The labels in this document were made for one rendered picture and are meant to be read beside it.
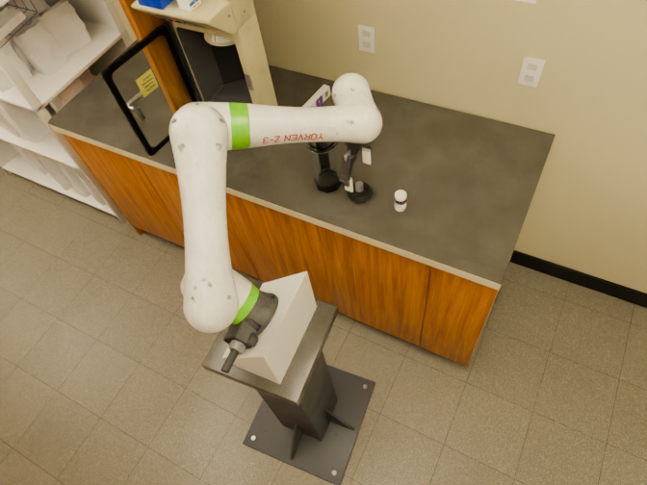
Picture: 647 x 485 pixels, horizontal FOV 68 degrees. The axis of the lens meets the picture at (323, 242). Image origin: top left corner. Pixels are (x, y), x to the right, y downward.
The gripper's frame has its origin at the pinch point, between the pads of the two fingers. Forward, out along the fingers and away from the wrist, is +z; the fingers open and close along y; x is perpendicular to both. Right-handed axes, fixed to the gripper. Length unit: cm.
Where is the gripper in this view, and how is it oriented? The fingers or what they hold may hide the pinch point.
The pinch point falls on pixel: (357, 174)
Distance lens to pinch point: 167.9
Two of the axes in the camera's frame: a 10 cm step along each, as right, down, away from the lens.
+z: 1.2, 5.6, 8.2
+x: 8.7, 3.5, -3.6
